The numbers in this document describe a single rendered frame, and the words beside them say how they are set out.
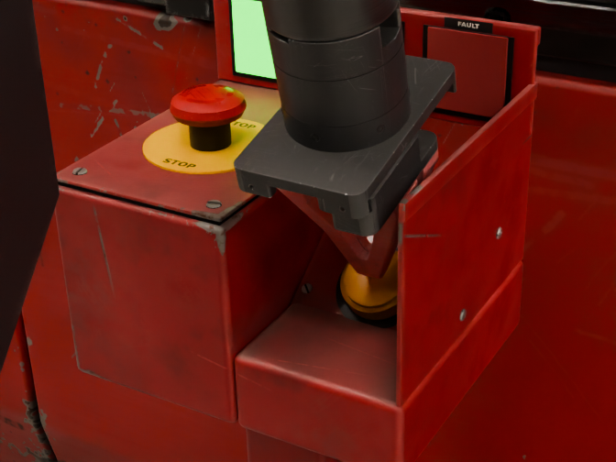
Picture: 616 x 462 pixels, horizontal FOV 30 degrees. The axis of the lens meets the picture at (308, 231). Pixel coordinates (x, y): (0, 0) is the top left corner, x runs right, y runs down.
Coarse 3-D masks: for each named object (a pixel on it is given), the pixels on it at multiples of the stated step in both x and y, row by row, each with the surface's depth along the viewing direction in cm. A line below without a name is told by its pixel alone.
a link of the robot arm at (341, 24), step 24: (264, 0) 47; (288, 0) 45; (312, 0) 45; (336, 0) 45; (360, 0) 45; (384, 0) 46; (288, 24) 46; (312, 24) 46; (336, 24) 46; (360, 24) 46
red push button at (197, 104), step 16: (176, 96) 60; (192, 96) 59; (208, 96) 59; (224, 96) 59; (240, 96) 60; (176, 112) 59; (192, 112) 58; (208, 112) 58; (224, 112) 58; (240, 112) 59; (192, 128) 60; (208, 128) 59; (224, 128) 60; (192, 144) 60; (208, 144) 60; (224, 144) 60
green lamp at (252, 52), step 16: (240, 0) 66; (240, 16) 67; (256, 16) 66; (240, 32) 67; (256, 32) 66; (240, 48) 68; (256, 48) 67; (240, 64) 68; (256, 64) 67; (272, 64) 67
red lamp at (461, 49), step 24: (432, 48) 61; (456, 48) 60; (480, 48) 60; (504, 48) 59; (456, 72) 61; (480, 72) 60; (504, 72) 60; (456, 96) 62; (480, 96) 61; (504, 96) 60
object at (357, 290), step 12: (396, 252) 59; (348, 264) 60; (396, 264) 59; (348, 276) 59; (360, 276) 59; (384, 276) 59; (396, 276) 58; (348, 288) 59; (360, 288) 59; (372, 288) 59; (384, 288) 58; (396, 288) 58; (348, 300) 59; (360, 300) 58; (372, 300) 58; (384, 300) 58; (396, 300) 58; (360, 312) 59; (372, 312) 58; (384, 312) 58; (396, 312) 59
